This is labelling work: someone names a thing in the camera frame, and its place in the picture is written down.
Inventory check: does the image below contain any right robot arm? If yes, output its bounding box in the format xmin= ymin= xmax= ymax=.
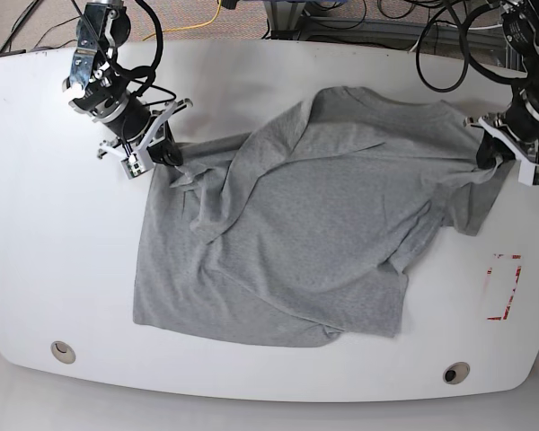
xmin=63 ymin=1 xmax=192 ymax=179

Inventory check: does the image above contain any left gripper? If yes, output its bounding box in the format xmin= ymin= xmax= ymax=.
xmin=464 ymin=101 xmax=539 ymax=173

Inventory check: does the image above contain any left table cable grommet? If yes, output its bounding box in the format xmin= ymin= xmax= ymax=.
xmin=50 ymin=341 xmax=76 ymax=365

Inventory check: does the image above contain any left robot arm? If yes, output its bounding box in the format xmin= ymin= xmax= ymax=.
xmin=415 ymin=1 xmax=539 ymax=170

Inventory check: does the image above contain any grey t-shirt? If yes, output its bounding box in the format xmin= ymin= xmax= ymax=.
xmin=133 ymin=86 xmax=511 ymax=347

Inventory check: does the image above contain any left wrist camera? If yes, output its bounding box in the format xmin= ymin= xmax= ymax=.
xmin=517 ymin=159 xmax=539 ymax=187

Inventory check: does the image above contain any right table cable grommet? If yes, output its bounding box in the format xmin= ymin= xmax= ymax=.
xmin=443 ymin=362 xmax=471 ymax=385

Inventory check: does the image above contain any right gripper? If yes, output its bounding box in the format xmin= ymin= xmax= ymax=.
xmin=96 ymin=99 xmax=193 ymax=167

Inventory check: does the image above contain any black floor cable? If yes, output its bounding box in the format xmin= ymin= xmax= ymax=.
xmin=0 ymin=0 xmax=80 ymax=55

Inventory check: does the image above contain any aluminium frame rail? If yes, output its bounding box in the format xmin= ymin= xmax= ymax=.
xmin=266 ymin=0 xmax=520 ymax=68

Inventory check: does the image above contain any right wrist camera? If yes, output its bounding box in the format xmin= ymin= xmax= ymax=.
xmin=120 ymin=153 xmax=155 ymax=180

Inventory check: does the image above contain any yellow cable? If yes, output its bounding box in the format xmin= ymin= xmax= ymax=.
xmin=142 ymin=0 xmax=221 ymax=42

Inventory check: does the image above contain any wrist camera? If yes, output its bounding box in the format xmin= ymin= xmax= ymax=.
xmin=120 ymin=153 xmax=155 ymax=180
xmin=517 ymin=159 xmax=539 ymax=187

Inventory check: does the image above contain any red tape rectangle marking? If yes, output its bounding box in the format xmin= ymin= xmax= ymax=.
xmin=480 ymin=254 xmax=523 ymax=321

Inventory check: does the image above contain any table cable grommet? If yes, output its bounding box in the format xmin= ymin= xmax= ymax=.
xmin=50 ymin=341 xmax=76 ymax=365
xmin=443 ymin=362 xmax=471 ymax=385

